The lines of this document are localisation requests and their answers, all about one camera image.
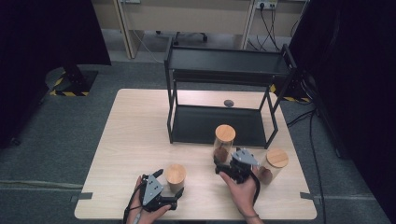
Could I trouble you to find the black metal shelf rack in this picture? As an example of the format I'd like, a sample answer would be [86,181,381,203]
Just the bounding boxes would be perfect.
[163,35,299,150]

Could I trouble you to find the grey tape piece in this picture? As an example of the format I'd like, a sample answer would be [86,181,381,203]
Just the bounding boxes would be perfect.
[299,191,322,205]
[69,191,94,203]

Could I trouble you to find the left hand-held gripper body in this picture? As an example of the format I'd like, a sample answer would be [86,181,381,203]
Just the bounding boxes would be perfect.
[139,174,179,214]

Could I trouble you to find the person's left hand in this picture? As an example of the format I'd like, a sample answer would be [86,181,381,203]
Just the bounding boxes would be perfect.
[125,175,172,224]

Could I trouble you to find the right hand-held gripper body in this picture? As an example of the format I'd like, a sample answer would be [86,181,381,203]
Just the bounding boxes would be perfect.
[228,147,262,185]

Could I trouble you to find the left hand-held gripper cable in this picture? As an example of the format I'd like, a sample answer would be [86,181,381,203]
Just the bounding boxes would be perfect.
[122,175,148,224]

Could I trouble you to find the person's right hand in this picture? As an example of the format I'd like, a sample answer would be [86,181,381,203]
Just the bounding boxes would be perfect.
[219,165,262,218]

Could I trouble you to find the black floor cable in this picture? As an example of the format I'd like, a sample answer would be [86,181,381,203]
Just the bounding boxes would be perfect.
[286,108,327,224]

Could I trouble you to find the right hand-held gripper cable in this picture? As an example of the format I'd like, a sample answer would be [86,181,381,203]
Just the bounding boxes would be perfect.
[248,170,262,207]

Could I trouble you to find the pale floor strip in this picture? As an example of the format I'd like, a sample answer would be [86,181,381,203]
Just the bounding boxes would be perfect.
[0,179,84,190]

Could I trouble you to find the hand-held gripper cable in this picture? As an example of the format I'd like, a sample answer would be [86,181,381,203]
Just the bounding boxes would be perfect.
[248,170,262,207]
[122,175,148,224]

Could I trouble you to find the striped-edge black stand base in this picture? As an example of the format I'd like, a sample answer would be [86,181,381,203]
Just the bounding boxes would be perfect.
[45,63,99,98]
[269,70,313,104]

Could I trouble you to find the black power cables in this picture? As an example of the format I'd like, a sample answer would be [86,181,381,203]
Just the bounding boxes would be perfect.
[247,3,282,52]

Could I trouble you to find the short glass jar wooden lid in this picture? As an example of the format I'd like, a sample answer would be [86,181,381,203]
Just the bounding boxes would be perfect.
[163,163,188,193]

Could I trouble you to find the beige desk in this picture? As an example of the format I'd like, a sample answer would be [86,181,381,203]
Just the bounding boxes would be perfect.
[91,0,310,60]

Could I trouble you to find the tall glass jar wooden lid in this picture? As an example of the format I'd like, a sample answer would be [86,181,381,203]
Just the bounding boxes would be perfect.
[212,124,237,164]
[257,147,290,187]

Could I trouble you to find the white cable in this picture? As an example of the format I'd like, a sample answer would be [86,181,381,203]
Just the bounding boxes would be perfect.
[132,29,165,63]

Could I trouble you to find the white wall socket strip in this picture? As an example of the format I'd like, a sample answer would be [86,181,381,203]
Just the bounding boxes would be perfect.
[255,0,279,10]

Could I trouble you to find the black curtain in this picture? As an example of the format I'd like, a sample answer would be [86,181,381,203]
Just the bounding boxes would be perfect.
[0,0,112,149]
[288,0,396,224]

